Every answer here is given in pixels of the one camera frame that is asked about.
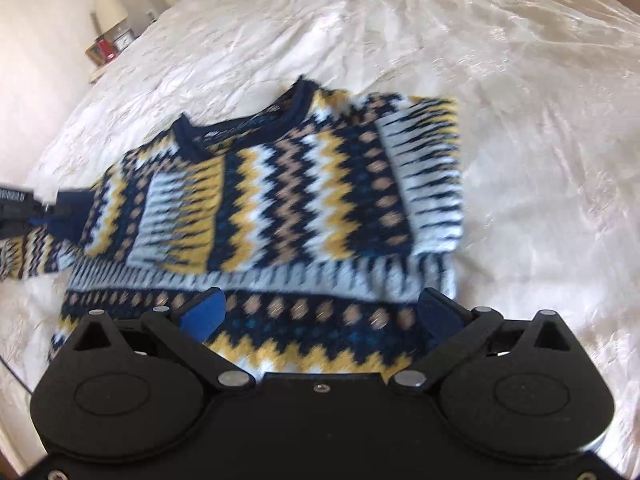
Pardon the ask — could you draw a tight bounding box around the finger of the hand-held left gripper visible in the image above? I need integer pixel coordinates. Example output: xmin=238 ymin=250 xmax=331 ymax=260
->
xmin=0 ymin=186 xmax=53 ymax=237

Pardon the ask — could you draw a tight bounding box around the white embroidered bedspread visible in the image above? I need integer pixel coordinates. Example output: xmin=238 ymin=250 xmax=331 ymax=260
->
xmin=0 ymin=0 xmax=640 ymax=477

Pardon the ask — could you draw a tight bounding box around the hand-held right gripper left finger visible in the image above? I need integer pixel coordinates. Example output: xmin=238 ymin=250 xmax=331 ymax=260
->
xmin=62 ymin=287 xmax=257 ymax=393

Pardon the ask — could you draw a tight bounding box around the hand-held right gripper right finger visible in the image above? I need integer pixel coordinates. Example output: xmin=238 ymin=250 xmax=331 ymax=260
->
xmin=389 ymin=287 xmax=581 ymax=393

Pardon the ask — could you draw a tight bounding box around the navy yellow zigzag knit sweater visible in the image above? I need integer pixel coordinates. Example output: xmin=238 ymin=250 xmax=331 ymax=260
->
xmin=0 ymin=75 xmax=463 ymax=381

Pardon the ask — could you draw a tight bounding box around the wooden nightstand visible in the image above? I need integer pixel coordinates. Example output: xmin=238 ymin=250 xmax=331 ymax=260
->
xmin=85 ymin=35 xmax=135 ymax=85

